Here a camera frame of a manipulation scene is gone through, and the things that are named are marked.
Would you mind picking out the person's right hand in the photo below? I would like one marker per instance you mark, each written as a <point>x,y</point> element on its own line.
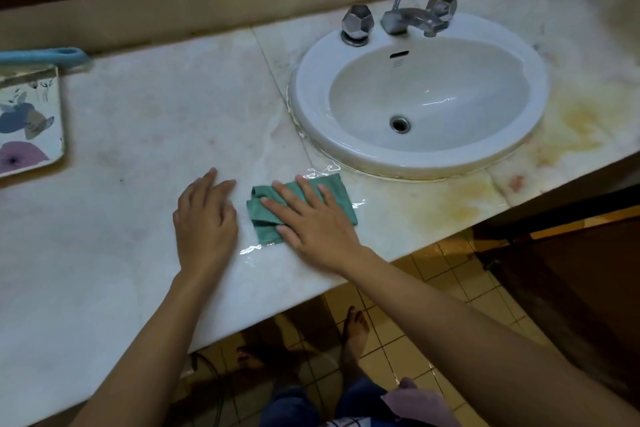
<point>320,231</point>

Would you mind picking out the person's left hand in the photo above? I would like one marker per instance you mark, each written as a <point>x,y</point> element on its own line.
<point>202,231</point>

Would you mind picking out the person's right middle finger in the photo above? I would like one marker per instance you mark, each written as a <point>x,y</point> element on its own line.
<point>287,196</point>

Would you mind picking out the person's left thumb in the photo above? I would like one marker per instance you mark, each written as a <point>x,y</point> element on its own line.
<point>232,224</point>

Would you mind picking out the person's right thumb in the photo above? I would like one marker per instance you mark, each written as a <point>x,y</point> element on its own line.
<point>287,234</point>

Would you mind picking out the person's right little finger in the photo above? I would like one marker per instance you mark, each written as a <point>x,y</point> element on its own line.
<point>329,196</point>

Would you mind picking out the person's left middle finger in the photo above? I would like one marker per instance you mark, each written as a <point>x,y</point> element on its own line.
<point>208,182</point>

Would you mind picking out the green cleaning cloth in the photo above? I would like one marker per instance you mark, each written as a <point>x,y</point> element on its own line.
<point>340,191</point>

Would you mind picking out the person's right forearm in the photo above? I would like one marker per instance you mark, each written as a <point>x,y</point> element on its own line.
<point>465,341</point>

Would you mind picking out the person's left forearm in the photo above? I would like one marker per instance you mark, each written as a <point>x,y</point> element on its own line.
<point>150,356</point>

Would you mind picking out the metal sink drain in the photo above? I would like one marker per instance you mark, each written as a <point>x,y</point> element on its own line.
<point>400,124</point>

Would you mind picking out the person's right foot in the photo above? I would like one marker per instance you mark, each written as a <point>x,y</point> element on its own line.
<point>354,336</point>

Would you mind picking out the person's foot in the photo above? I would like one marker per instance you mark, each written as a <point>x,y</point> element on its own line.
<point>354,336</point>
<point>250,360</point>

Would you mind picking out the person's left foot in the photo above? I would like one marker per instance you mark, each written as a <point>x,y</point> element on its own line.
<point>250,360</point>

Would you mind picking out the white oval sink basin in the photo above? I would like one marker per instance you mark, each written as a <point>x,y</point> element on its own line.
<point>425,91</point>

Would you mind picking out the faceted chrome tap knob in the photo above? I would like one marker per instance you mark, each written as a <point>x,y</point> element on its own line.
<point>442,4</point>
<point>358,22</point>

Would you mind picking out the blue jeans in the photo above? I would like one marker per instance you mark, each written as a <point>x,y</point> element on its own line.
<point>310,409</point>

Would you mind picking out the floral printed tray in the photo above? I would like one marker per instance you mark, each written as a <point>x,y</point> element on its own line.
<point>27,121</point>

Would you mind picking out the chrome faucet spout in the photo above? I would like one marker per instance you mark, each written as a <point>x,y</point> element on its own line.
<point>407,20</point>

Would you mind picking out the pink shirt hem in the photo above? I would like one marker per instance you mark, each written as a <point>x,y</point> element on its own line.
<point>417,406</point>

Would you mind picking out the dark wooden door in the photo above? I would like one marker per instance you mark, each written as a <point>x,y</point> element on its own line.
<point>575,281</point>

